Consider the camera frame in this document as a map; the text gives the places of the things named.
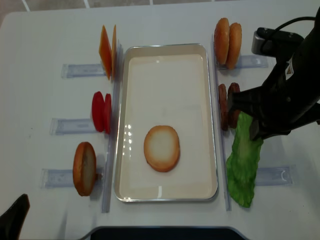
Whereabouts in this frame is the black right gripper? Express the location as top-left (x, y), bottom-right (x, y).
top-left (227, 14), bottom-right (320, 141)

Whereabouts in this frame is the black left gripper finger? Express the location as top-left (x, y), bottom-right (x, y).
top-left (0, 193), bottom-right (30, 240)

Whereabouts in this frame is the green lettuce leaf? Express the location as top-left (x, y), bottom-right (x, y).
top-left (226, 112), bottom-right (264, 208)

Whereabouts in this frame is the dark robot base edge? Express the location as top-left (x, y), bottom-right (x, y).
top-left (90, 226), bottom-right (246, 240)

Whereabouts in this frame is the red tomato slice outer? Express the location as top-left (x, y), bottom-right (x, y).
top-left (91, 91), bottom-right (105, 132)

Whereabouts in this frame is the red tomato slice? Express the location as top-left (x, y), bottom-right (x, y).
top-left (103, 93), bottom-right (112, 135)
top-left (91, 91), bottom-right (105, 132)

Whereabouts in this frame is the red tomato slice inner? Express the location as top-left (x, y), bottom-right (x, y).
top-left (103, 93), bottom-right (112, 135)

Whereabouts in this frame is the orange cheese slice inner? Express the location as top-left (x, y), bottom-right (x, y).
top-left (111, 25), bottom-right (117, 80)

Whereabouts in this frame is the orange cheese slice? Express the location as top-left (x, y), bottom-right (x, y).
top-left (111, 25), bottom-right (117, 80)
top-left (98, 25), bottom-right (112, 80)

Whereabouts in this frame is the orange cheese slice outer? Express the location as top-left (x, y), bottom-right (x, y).
top-left (98, 25), bottom-right (112, 80)

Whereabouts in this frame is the white metal tray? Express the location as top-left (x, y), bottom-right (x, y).
top-left (114, 43), bottom-right (218, 203)

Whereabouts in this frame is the clear bun holder rail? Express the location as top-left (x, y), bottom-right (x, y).
top-left (232, 55), bottom-right (269, 70)
top-left (40, 167), bottom-right (104, 189)

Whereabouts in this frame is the clear left bun holder rail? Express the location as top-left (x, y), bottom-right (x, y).
top-left (40, 167), bottom-right (104, 189)

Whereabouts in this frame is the clear lettuce holder rail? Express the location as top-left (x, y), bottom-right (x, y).
top-left (255, 165), bottom-right (299, 187)

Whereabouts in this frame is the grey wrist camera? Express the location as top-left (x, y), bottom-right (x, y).
top-left (251, 27), bottom-right (304, 57)

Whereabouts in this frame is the black camera cable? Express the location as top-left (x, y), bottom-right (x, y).
top-left (259, 16), bottom-right (316, 51)

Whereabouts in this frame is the clear tomato holder rail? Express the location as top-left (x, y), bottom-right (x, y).
top-left (50, 118), bottom-right (97, 136)

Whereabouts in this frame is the clear cheese holder rail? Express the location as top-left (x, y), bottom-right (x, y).
top-left (61, 63), bottom-right (106, 79)

